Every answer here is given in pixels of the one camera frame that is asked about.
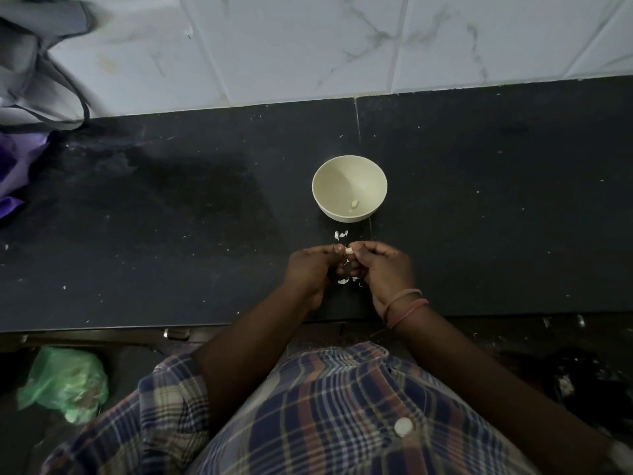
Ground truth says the person's left hand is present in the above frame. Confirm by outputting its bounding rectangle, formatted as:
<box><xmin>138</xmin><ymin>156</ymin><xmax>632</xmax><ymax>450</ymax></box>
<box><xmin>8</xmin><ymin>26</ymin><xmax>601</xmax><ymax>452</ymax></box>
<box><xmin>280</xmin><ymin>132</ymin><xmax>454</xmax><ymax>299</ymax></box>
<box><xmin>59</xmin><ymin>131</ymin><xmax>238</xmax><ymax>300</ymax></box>
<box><xmin>284</xmin><ymin>243</ymin><xmax>348</xmax><ymax>312</ymax></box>

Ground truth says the person's right hand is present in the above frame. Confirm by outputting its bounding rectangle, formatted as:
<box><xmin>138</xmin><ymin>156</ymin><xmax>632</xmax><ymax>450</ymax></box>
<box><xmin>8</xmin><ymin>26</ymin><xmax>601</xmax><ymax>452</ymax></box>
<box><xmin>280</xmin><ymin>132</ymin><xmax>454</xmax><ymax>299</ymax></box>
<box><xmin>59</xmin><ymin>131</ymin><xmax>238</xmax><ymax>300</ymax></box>
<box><xmin>348</xmin><ymin>241</ymin><xmax>422</xmax><ymax>319</ymax></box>

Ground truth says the person's left forearm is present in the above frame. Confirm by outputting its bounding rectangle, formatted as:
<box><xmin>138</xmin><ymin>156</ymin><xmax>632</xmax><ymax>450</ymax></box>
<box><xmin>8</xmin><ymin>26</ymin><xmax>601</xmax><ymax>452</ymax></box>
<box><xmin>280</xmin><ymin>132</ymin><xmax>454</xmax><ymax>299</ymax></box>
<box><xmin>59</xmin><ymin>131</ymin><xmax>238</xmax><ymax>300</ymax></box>
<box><xmin>192</xmin><ymin>287</ymin><xmax>324</xmax><ymax>438</ymax></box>

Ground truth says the person's right forearm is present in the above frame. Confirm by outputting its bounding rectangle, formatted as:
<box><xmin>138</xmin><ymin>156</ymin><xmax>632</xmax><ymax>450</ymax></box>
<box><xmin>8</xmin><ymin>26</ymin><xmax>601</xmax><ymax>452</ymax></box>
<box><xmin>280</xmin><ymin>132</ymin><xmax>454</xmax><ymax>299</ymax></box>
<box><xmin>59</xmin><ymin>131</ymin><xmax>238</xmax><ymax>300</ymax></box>
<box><xmin>393</xmin><ymin>306</ymin><xmax>616</xmax><ymax>473</ymax></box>

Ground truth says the pink wristband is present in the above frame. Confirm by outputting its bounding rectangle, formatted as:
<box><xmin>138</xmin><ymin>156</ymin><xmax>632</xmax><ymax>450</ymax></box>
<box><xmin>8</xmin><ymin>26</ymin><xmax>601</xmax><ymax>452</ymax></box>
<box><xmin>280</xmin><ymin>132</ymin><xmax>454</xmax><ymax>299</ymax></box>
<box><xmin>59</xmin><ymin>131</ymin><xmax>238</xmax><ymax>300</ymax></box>
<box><xmin>386</xmin><ymin>298</ymin><xmax>430</xmax><ymax>331</ymax></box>
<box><xmin>383</xmin><ymin>289</ymin><xmax>423</xmax><ymax>318</ymax></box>

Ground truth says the white bowl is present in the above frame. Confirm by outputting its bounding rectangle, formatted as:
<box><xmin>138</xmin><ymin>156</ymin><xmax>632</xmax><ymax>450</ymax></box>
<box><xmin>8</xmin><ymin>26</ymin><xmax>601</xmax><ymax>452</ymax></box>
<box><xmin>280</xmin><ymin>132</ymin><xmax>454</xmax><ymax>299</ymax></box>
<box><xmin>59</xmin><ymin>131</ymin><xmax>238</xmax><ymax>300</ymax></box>
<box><xmin>312</xmin><ymin>155</ymin><xmax>388</xmax><ymax>223</ymax></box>

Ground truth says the plaid shirt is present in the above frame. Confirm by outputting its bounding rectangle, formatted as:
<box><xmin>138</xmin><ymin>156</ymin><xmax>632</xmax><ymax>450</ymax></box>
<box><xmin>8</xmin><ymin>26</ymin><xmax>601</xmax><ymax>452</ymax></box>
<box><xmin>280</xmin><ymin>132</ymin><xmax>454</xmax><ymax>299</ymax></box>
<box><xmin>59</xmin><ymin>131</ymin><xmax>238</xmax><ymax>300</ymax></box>
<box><xmin>42</xmin><ymin>341</ymin><xmax>542</xmax><ymax>475</ymax></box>

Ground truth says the black plastic bag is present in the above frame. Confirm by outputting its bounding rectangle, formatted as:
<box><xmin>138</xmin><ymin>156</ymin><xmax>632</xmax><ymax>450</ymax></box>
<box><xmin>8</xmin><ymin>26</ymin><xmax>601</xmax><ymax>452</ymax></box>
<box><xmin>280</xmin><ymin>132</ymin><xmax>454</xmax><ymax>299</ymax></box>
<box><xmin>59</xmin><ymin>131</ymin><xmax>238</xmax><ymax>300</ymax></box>
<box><xmin>499</xmin><ymin>341</ymin><xmax>633</xmax><ymax>436</ymax></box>

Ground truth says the green plastic bag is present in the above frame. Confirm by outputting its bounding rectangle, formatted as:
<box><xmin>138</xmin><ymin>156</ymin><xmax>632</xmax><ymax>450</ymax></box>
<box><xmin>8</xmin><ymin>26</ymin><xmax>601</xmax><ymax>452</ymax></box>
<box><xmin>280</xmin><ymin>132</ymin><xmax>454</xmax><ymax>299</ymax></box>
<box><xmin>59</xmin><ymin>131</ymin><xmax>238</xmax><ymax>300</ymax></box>
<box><xmin>16</xmin><ymin>346</ymin><xmax>109</xmax><ymax>425</ymax></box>

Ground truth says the grey fabric bag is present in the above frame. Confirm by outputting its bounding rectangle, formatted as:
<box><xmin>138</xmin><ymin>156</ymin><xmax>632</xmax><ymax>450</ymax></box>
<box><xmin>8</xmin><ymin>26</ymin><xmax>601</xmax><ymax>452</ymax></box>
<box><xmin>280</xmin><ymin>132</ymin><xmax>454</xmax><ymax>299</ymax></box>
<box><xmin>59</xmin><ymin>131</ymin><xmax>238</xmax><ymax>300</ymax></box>
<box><xmin>0</xmin><ymin>0</ymin><xmax>95</xmax><ymax>131</ymax></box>

